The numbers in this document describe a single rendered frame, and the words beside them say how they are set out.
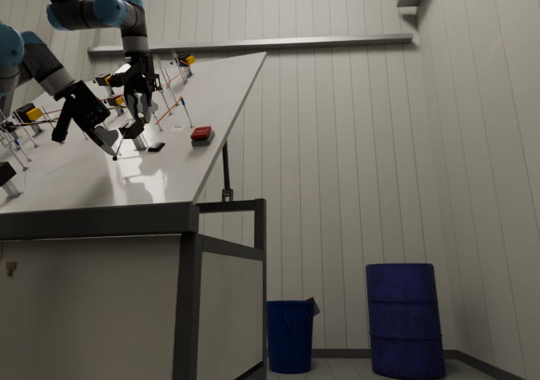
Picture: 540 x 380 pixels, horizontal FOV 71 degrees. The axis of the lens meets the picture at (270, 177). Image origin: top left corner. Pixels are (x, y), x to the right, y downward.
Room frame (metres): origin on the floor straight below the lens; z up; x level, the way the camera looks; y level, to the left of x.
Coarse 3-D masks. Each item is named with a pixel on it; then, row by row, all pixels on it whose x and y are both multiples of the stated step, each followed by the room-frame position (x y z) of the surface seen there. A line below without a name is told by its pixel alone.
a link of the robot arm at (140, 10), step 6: (126, 0) 0.91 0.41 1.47; (132, 0) 0.92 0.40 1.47; (138, 0) 0.93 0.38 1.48; (138, 6) 0.93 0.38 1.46; (138, 12) 0.93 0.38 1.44; (144, 12) 0.96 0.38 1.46; (138, 18) 0.93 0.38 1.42; (144, 18) 0.96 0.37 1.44; (138, 24) 0.95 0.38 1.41; (144, 24) 0.97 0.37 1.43; (126, 30) 0.95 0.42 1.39; (132, 30) 0.95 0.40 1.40; (138, 30) 0.96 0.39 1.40; (144, 30) 0.97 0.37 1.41; (126, 36) 0.96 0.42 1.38; (144, 36) 1.01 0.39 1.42
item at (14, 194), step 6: (0, 162) 1.02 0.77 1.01; (6, 162) 1.02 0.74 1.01; (0, 168) 1.00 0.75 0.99; (6, 168) 1.02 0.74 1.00; (12, 168) 1.04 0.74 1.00; (0, 174) 1.01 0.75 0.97; (6, 174) 1.03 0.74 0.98; (12, 174) 1.04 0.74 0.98; (0, 180) 1.01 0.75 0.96; (6, 180) 1.03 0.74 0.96; (6, 186) 1.05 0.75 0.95; (12, 186) 1.06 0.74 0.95; (6, 192) 1.07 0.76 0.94; (12, 192) 1.06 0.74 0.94; (18, 192) 1.08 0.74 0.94
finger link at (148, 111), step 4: (144, 96) 1.04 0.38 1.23; (140, 100) 1.05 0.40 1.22; (144, 100) 1.05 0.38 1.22; (152, 100) 1.08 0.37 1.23; (144, 104) 1.05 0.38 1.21; (152, 104) 1.08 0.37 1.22; (156, 104) 1.09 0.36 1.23; (144, 108) 1.06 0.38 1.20; (148, 108) 1.06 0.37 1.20; (152, 108) 1.08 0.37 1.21; (156, 108) 1.10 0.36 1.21; (144, 112) 1.07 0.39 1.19; (148, 112) 1.06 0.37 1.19; (152, 112) 1.08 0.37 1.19; (144, 116) 1.07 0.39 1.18; (148, 116) 1.07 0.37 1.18; (148, 120) 1.08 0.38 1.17
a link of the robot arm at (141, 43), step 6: (132, 36) 0.96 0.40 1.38; (138, 36) 0.96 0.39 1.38; (126, 42) 0.97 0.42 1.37; (132, 42) 0.97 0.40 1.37; (138, 42) 0.97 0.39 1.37; (144, 42) 0.98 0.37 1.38; (126, 48) 0.98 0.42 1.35; (132, 48) 0.97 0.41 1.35; (138, 48) 0.98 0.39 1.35; (144, 48) 0.99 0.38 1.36
